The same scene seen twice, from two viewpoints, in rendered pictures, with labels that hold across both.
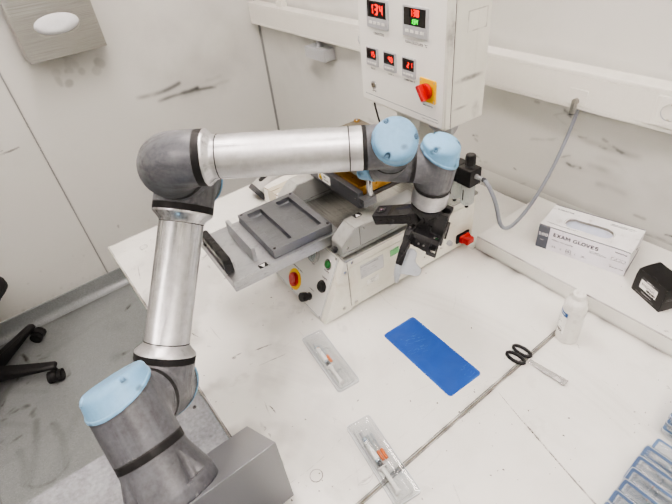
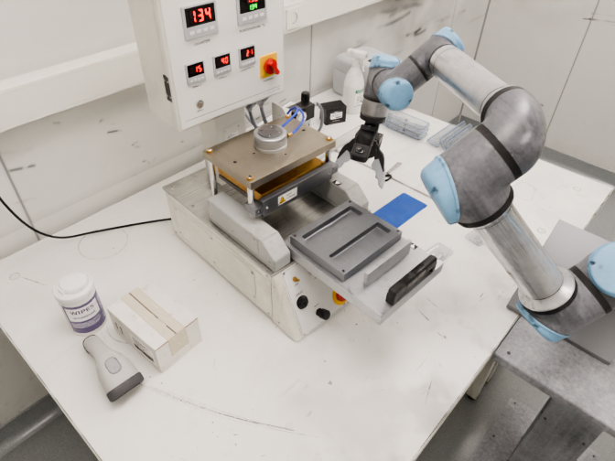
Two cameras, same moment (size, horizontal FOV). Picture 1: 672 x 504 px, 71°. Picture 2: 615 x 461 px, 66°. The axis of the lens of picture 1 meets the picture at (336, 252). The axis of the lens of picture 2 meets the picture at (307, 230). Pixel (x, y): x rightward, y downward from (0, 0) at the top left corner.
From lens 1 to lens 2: 157 cm
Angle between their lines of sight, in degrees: 75
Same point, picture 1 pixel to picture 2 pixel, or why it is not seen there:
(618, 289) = (328, 129)
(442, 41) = (279, 12)
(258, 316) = (386, 329)
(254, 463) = (574, 230)
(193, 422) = (522, 348)
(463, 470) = not seen: hidden behind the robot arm
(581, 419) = (421, 162)
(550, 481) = not seen: hidden behind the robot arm
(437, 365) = (404, 209)
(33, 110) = not seen: outside the picture
